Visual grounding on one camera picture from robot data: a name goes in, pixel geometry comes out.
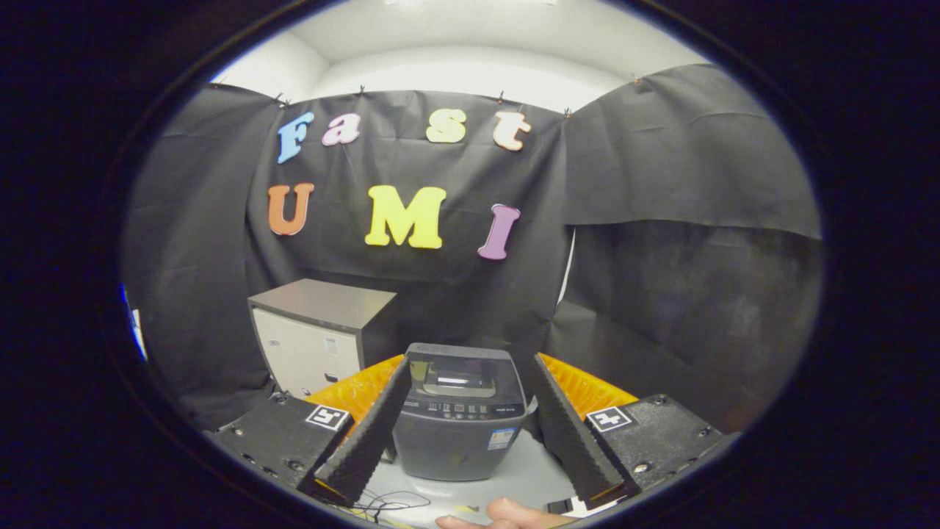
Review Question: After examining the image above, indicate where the white hanging cable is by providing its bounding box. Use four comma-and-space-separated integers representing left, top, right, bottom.
555, 226, 576, 306

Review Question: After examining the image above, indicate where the black floor cable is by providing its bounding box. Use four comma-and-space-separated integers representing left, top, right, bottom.
323, 489, 434, 524

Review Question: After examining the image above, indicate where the beige cabinet with grey top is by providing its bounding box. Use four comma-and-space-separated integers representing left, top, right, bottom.
247, 278, 399, 402

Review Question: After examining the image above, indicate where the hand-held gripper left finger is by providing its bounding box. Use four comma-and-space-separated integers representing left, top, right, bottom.
206, 356, 413, 508

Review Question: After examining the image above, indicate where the grey washing machine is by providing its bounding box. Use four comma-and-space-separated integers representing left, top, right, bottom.
391, 342, 528, 483

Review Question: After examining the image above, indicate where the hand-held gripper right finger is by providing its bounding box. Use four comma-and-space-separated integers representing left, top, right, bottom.
523, 353, 739, 504

